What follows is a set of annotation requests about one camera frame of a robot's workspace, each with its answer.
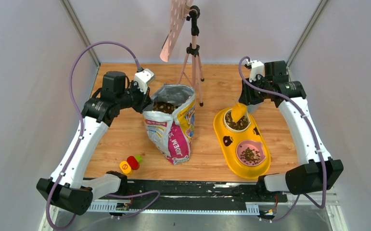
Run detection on yellow plastic scoop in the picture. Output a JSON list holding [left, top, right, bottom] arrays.
[[231, 103, 247, 122]]

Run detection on pet food bag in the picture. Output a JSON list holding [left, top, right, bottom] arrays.
[[143, 84, 196, 165]]

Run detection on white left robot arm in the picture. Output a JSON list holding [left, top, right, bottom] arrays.
[[37, 69, 155, 216]]

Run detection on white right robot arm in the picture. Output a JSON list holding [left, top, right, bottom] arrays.
[[238, 56, 344, 201]]

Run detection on brown pet food kibble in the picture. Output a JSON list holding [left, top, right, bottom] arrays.
[[153, 102, 260, 165]]

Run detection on cream bowl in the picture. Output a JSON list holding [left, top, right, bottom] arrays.
[[223, 109, 251, 133]]

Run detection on yellow double bowl feeder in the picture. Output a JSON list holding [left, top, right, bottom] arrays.
[[213, 107, 271, 180]]

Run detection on pink bowl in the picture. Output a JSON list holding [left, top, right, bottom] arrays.
[[236, 140, 266, 167]]

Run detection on pink tripod stand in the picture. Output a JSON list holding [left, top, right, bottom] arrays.
[[178, 5, 205, 107]]

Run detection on red yellow green toy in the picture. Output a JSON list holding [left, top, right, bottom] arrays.
[[119, 155, 143, 176]]

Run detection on pink perforated board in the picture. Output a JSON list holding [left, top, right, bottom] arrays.
[[160, 0, 193, 62]]

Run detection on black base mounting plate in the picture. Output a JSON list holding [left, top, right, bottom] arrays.
[[96, 179, 289, 212]]

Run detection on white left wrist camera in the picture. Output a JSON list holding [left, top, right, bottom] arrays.
[[134, 68, 155, 94]]

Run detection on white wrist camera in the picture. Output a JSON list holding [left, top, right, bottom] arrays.
[[244, 60, 265, 83], [134, 68, 155, 94]]

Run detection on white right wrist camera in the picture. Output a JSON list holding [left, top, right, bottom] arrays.
[[244, 60, 265, 83]]

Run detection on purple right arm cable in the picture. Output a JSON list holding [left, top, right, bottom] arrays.
[[238, 56, 328, 223]]

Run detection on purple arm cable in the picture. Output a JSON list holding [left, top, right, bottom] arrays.
[[45, 40, 161, 231], [238, 56, 328, 223]]

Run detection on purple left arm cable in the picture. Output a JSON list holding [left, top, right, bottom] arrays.
[[45, 40, 161, 231]]

